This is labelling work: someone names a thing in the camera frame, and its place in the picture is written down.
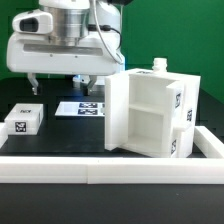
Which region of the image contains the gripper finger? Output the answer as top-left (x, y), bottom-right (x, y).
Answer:
top-left (27, 73), bottom-right (40, 95)
top-left (86, 75), bottom-right (97, 96)

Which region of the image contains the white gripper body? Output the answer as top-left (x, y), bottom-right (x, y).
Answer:
top-left (7, 9), bottom-right (124, 76)

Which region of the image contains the small white box part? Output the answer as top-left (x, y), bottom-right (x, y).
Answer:
top-left (4, 103), bottom-right (44, 135)

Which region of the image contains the white cabinet body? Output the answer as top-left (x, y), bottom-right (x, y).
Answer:
top-left (125, 58), bottom-right (200, 158)

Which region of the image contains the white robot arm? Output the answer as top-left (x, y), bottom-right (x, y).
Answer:
top-left (6, 0), bottom-right (133, 92)

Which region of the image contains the white U-shaped workspace fence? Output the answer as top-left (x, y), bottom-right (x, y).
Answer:
top-left (0, 126), bottom-right (224, 184)

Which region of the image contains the flat white marker base plate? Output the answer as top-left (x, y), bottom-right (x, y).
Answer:
top-left (55, 102), bottom-right (104, 117)

